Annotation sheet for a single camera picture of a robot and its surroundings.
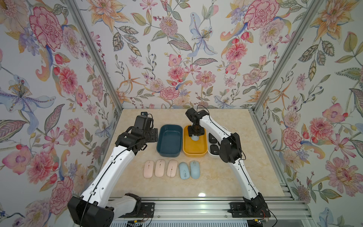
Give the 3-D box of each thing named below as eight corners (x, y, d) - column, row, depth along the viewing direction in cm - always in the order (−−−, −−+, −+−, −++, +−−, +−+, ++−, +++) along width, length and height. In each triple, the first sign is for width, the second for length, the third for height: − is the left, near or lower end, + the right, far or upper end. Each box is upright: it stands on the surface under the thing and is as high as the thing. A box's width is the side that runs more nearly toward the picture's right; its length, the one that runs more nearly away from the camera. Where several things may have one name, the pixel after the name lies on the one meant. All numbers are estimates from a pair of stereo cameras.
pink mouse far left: (143, 178, 87) (142, 176, 85) (146, 161, 93) (145, 160, 92) (152, 178, 87) (151, 176, 85) (154, 161, 93) (153, 160, 92)
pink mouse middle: (154, 177, 87) (154, 175, 85) (156, 160, 94) (156, 159, 92) (164, 177, 87) (163, 175, 85) (165, 161, 94) (165, 159, 92)
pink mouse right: (165, 176, 87) (165, 175, 85) (169, 160, 94) (169, 159, 92) (175, 178, 86) (175, 176, 85) (178, 161, 93) (178, 160, 92)
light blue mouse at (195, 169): (190, 178, 86) (191, 177, 84) (190, 162, 93) (190, 160, 91) (200, 179, 87) (201, 177, 84) (199, 162, 93) (199, 160, 91)
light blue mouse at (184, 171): (180, 180, 86) (180, 178, 83) (177, 165, 92) (177, 163, 90) (190, 178, 87) (190, 176, 84) (186, 163, 93) (186, 161, 90)
